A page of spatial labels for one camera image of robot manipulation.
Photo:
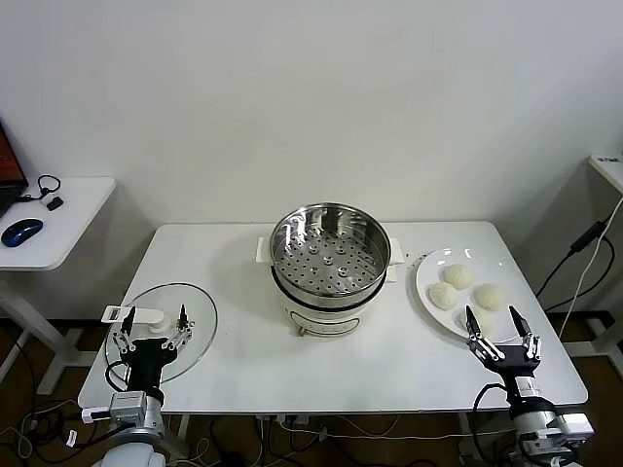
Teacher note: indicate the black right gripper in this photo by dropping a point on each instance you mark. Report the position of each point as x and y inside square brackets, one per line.
[513, 360]

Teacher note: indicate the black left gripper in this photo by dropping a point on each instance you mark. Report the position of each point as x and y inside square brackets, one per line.
[146, 360]

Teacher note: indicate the white steamed baozi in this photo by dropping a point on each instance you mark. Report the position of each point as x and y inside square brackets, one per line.
[488, 296]
[484, 325]
[443, 296]
[459, 276]

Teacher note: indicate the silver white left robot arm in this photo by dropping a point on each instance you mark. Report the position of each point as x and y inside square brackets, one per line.
[138, 411]

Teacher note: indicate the stainless steel steamer basket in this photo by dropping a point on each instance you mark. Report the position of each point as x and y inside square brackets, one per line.
[331, 272]

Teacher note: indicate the white round plate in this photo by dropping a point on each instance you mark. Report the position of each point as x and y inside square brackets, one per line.
[433, 267]

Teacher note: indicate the scattered brown crumbs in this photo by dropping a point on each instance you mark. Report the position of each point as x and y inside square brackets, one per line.
[421, 255]

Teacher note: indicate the white side desk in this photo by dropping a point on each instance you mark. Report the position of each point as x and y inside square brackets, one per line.
[73, 219]

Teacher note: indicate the small black device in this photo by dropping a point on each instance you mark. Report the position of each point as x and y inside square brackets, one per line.
[55, 203]

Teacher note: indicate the blue computer mouse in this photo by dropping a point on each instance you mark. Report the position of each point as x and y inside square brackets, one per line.
[22, 232]

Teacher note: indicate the white electric cooker pot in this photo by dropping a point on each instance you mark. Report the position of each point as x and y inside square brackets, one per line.
[331, 316]

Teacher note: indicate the white power strip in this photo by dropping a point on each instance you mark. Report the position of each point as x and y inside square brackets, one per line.
[287, 418]

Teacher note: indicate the black laptop red screen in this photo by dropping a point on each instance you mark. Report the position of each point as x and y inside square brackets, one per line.
[7, 165]

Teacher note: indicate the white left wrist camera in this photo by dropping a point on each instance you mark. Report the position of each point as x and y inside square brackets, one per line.
[96, 414]

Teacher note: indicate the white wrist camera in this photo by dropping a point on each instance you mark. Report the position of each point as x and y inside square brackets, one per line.
[96, 414]
[579, 424]

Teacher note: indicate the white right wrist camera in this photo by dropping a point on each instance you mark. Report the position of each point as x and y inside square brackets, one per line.
[579, 424]

